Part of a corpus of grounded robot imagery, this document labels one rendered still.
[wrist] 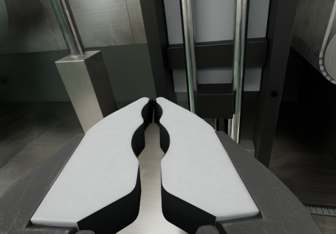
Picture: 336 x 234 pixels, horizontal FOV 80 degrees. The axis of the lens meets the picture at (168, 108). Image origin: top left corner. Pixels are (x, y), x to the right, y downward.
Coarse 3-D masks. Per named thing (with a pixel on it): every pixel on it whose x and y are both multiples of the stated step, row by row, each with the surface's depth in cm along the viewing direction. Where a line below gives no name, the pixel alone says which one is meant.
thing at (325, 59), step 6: (330, 30) 32; (330, 36) 32; (330, 42) 32; (324, 48) 33; (330, 48) 32; (324, 54) 33; (330, 54) 33; (324, 60) 33; (330, 60) 33; (324, 66) 34; (330, 66) 33; (330, 72) 34
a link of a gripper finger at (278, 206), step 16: (224, 144) 8; (240, 160) 7; (256, 160) 7; (240, 176) 7; (256, 176) 7; (272, 176) 7; (256, 192) 6; (272, 192) 6; (288, 192) 6; (272, 208) 6; (288, 208) 6; (304, 208) 6; (224, 224) 5; (240, 224) 5; (256, 224) 5; (272, 224) 5; (288, 224) 5; (304, 224) 5
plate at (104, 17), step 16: (48, 0) 72; (80, 0) 70; (96, 0) 68; (112, 0) 67; (128, 0) 66; (48, 16) 75; (80, 16) 72; (96, 16) 71; (112, 16) 70; (128, 16) 69; (80, 32) 76; (96, 32) 74; (112, 32) 73; (128, 32) 72; (144, 32) 70; (64, 48) 81
